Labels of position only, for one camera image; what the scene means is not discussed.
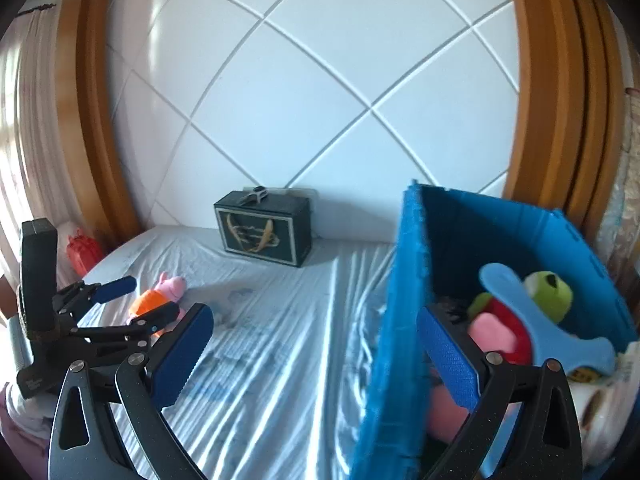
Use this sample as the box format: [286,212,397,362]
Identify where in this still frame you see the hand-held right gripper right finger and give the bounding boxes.
[416,306,584,480]

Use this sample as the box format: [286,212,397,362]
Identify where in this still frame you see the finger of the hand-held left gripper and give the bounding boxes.
[52,275,139,322]
[67,302,182,357]

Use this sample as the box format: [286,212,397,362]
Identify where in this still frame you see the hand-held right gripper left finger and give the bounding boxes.
[47,302,216,480]

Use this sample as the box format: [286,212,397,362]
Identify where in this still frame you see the pink pig plush orange dress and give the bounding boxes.
[127,270,189,337]

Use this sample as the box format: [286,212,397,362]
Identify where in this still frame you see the blue plastic crate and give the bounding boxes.
[348,178,639,480]

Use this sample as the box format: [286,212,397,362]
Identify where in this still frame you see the blue plastic hand mirror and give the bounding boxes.
[478,263,617,377]

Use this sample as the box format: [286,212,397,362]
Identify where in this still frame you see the green frog plush toy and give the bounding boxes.
[467,270,575,326]

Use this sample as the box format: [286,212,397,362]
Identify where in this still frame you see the red plastic object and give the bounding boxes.
[66,227,104,277]

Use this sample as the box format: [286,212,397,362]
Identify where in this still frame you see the pink plush toy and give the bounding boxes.
[427,310,524,444]

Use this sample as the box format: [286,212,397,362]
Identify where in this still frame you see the red plush toy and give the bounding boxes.
[482,295,539,366]

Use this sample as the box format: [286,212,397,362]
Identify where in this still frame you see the light blue bed sheet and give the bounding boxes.
[60,225,401,480]

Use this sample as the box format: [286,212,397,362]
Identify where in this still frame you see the pale pink cloth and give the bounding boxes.
[0,380,61,443]

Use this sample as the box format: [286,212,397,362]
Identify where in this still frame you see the sheer curtain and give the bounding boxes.
[0,4,67,288]

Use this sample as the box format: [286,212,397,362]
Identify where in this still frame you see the black gift box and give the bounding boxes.
[213,186,315,268]

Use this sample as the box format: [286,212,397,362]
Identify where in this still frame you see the white packaged bundle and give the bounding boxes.
[570,342,640,469]

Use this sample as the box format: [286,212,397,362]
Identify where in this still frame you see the rolled patterned carpet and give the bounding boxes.
[597,90,640,351]

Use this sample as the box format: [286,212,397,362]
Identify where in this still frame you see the wooden frame post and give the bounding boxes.
[501,0,632,263]
[54,0,142,247]

